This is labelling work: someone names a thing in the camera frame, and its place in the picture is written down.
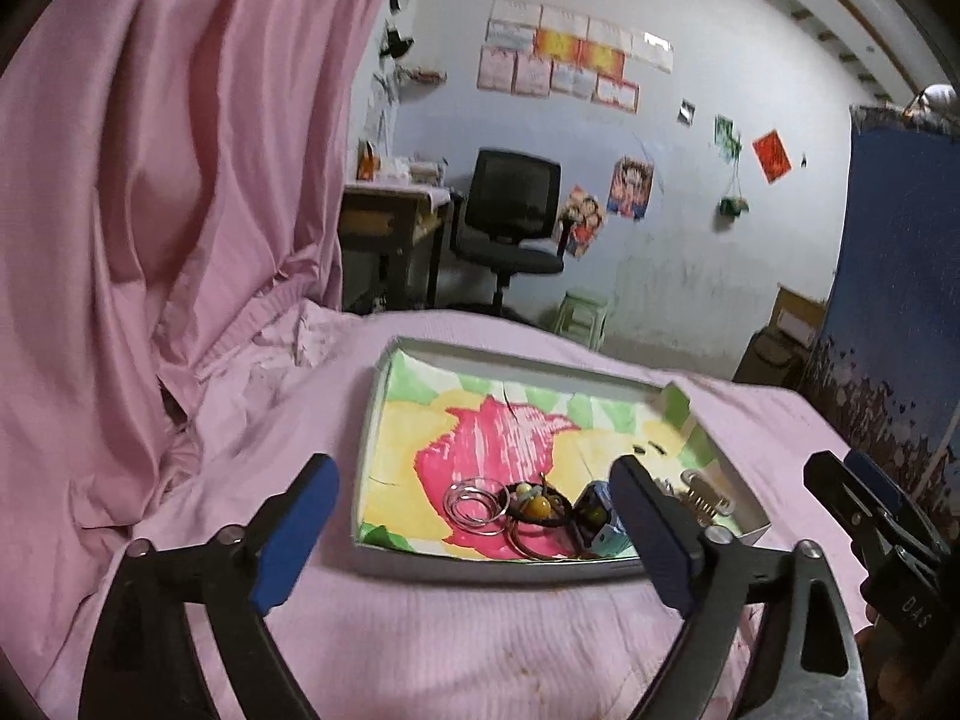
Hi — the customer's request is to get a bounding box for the hanging green plant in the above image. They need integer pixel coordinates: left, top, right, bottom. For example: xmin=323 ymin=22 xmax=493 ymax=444
xmin=716 ymin=163 xmax=750 ymax=221

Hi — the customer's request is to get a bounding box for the silver spring hair clip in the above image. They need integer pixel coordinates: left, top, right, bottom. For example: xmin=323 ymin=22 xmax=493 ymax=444
xmin=658 ymin=468 xmax=736 ymax=527

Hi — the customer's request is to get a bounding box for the grey colourful cardboard box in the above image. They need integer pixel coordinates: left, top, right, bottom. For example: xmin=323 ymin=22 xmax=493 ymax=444
xmin=352 ymin=338 xmax=770 ymax=585

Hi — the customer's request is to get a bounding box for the cartoon poster upper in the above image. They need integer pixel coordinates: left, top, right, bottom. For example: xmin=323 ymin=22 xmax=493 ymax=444
xmin=607 ymin=156 xmax=654 ymax=221

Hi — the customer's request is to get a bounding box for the cartoon poster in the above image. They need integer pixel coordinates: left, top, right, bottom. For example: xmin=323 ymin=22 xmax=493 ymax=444
xmin=607 ymin=156 xmax=654 ymax=221
xmin=556 ymin=185 xmax=605 ymax=259

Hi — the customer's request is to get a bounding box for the blue patterned fabric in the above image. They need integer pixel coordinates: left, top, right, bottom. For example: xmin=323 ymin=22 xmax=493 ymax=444
xmin=800 ymin=107 xmax=958 ymax=541

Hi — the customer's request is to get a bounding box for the cartoon poster lower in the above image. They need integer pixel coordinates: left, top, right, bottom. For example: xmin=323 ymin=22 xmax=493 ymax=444
xmin=556 ymin=185 xmax=605 ymax=259

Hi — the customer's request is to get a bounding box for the green plastic stool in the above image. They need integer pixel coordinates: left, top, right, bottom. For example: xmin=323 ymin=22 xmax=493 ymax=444
xmin=551 ymin=289 xmax=612 ymax=351

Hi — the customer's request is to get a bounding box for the red paper square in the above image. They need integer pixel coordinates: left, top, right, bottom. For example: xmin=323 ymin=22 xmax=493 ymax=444
xmin=752 ymin=130 xmax=793 ymax=184

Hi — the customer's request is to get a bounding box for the dark wooden desk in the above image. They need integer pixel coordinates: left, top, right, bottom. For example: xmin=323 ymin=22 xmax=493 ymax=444
xmin=338 ymin=181 xmax=455 ymax=314

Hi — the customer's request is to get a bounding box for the black office chair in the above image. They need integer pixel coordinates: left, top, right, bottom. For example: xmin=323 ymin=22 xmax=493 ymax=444
xmin=449 ymin=148 xmax=573 ymax=325

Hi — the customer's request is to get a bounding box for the wall certificates cluster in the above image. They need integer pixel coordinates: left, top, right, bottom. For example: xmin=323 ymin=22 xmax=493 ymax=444
xmin=477 ymin=0 xmax=675 ymax=114

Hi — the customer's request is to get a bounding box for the cardboard boxes pile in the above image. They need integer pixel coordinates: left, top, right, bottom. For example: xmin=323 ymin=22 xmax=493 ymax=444
xmin=732 ymin=286 xmax=827 ymax=390

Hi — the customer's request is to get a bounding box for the large silver ring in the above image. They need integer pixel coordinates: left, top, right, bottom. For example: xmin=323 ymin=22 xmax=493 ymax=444
xmin=440 ymin=476 xmax=514 ymax=538

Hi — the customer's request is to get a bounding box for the pink curtain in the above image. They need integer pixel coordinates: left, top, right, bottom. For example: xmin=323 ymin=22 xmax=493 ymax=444
xmin=2 ymin=0 xmax=382 ymax=688

